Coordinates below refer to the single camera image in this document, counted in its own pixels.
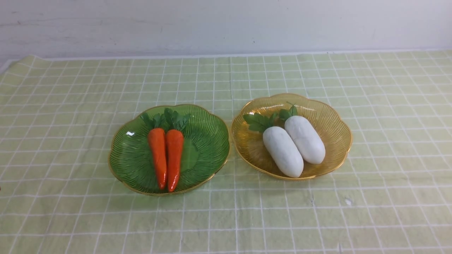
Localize amber glass plate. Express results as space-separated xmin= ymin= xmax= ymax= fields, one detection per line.
xmin=230 ymin=93 xmax=353 ymax=181

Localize green checked tablecloth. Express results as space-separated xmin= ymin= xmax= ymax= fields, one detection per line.
xmin=0 ymin=50 xmax=452 ymax=254

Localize orange toy carrot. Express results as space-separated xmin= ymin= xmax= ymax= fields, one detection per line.
xmin=140 ymin=112 xmax=167 ymax=190
xmin=164 ymin=108 xmax=191 ymax=193

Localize white toy radish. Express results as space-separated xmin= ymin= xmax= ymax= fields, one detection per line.
xmin=243 ymin=112 xmax=304 ymax=178
xmin=279 ymin=104 xmax=326 ymax=164

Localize green glass plate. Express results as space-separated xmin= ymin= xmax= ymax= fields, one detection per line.
xmin=108 ymin=103 xmax=230 ymax=196

